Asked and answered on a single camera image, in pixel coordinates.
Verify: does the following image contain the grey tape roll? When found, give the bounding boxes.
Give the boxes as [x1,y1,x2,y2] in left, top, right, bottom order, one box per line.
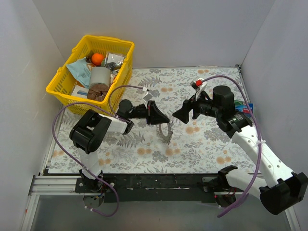
[89,66,111,88]

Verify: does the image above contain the blue red small box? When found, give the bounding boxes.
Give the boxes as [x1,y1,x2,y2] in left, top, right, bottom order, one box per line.
[234,100,251,118]

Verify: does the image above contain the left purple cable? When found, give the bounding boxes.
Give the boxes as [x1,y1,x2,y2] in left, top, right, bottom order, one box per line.
[52,84,149,218]

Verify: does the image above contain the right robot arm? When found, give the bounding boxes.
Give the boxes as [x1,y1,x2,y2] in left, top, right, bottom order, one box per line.
[173,85,308,215]

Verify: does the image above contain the orange ball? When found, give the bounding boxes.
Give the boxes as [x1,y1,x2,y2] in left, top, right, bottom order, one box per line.
[91,53,105,66]

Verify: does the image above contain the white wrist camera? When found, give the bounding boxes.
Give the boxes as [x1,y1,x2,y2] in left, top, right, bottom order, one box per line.
[142,87,153,106]
[190,77,207,101]

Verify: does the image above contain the silver foil packet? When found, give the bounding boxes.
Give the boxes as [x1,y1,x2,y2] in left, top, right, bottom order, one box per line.
[101,52,126,71]

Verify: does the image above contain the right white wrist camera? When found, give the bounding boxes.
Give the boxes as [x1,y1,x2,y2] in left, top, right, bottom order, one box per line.
[190,77,207,101]

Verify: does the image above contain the brown round object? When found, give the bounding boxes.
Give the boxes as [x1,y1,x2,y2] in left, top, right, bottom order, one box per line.
[87,83,109,102]

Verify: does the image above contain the light blue pouch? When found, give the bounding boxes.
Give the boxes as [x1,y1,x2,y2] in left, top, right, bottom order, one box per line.
[66,57,93,89]

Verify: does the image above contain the white box in basket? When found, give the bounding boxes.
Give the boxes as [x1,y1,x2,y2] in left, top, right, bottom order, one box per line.
[71,85,89,99]

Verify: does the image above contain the floral table mat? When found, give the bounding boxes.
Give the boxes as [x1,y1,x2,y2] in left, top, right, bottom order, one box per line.
[48,67,270,174]

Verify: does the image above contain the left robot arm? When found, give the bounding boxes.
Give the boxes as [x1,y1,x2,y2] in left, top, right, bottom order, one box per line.
[69,99,170,193]

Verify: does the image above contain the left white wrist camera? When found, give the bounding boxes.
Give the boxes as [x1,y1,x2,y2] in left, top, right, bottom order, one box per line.
[142,87,153,106]

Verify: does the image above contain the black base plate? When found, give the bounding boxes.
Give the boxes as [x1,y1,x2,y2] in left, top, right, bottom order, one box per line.
[74,174,247,203]

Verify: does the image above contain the yellow plastic basket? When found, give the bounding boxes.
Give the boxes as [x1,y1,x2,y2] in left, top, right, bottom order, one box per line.
[46,35,134,115]

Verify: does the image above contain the purple cable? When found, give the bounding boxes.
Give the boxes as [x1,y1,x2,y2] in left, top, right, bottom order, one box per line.
[202,75,263,218]
[52,84,149,218]

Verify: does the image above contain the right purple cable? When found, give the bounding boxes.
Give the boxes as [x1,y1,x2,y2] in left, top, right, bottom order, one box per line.
[202,75,263,218]

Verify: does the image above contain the aluminium frame rail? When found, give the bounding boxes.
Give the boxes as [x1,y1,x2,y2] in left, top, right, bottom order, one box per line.
[20,174,301,231]

